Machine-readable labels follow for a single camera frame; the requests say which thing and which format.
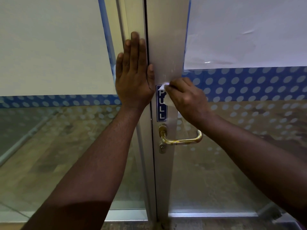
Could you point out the person's left hand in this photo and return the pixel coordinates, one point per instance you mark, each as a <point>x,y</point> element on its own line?
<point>134,83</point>

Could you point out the person's right hand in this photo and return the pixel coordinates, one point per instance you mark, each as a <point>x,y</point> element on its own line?
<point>192,102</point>

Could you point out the white wet wipe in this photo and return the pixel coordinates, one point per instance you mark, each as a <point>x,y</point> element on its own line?
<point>164,86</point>

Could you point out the glass door with metal frame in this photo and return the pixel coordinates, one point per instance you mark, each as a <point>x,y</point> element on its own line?
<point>165,33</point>

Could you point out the blue PULL sign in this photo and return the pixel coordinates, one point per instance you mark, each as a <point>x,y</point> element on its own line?
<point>161,113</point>

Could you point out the brass keyhole cylinder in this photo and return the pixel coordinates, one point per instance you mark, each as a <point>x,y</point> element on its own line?
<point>162,148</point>

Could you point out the white paper sheet on partition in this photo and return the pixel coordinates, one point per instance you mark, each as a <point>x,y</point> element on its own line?
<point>48,45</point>

